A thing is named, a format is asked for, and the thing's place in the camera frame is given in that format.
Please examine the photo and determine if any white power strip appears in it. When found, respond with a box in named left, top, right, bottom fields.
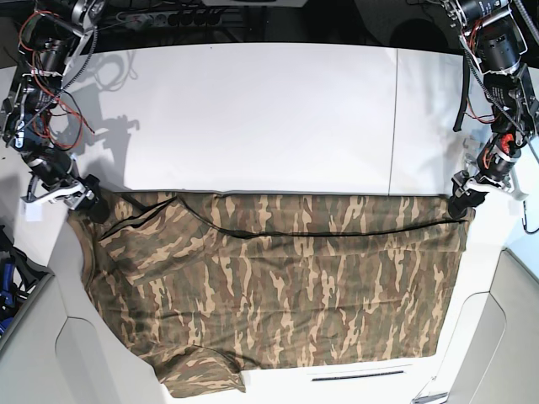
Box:
left=116, top=10, right=223, bottom=30

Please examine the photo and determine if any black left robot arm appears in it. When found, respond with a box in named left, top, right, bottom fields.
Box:
left=441, top=1, right=538, bottom=220

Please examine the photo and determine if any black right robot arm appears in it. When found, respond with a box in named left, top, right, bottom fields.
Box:
left=1, top=1, right=109, bottom=223

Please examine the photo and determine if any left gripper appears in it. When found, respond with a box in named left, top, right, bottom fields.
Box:
left=448, top=168, right=529, bottom=219

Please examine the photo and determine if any camouflage T-shirt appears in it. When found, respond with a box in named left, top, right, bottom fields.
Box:
left=67, top=192, right=475, bottom=398

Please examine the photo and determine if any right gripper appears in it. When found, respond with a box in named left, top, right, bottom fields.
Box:
left=23, top=175, right=110, bottom=223

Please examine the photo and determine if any blue clutter in bin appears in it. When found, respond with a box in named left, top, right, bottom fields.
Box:
left=1, top=226, right=29, bottom=337

